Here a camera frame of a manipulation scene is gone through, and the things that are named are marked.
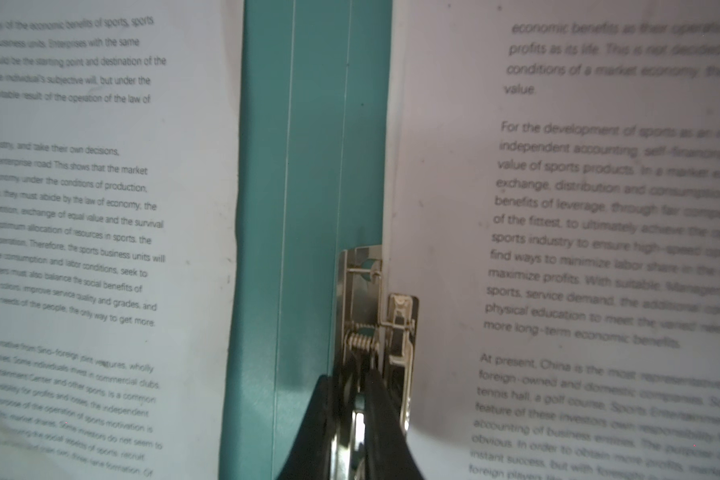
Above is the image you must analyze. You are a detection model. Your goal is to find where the white paper sheet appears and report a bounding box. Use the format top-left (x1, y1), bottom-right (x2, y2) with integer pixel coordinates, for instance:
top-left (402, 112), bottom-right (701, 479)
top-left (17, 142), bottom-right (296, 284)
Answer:
top-left (384, 1), bottom-right (720, 479)

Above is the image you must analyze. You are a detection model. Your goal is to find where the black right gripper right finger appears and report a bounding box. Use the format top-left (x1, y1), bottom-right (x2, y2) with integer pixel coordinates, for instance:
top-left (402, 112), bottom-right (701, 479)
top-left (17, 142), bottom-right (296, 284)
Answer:
top-left (365, 369), bottom-right (423, 480)

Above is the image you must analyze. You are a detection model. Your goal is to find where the paper with English text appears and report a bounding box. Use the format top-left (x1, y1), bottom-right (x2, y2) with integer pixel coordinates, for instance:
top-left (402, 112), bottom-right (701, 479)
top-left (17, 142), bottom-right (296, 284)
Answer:
top-left (0, 1), bottom-right (244, 479)

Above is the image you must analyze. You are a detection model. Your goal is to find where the metal folder clip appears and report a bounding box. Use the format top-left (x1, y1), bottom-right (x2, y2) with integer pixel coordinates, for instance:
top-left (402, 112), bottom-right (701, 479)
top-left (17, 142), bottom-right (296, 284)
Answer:
top-left (330, 245), bottom-right (419, 479)

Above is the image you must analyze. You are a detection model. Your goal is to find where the teal file folder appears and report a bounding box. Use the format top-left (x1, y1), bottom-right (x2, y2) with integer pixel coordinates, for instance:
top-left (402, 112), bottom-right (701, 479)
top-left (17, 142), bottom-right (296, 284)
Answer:
top-left (219, 1), bottom-right (392, 479)

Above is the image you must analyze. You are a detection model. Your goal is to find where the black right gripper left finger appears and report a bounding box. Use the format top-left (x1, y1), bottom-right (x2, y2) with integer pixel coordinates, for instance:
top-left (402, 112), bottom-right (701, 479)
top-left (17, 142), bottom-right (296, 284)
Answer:
top-left (277, 375), bottom-right (336, 480)

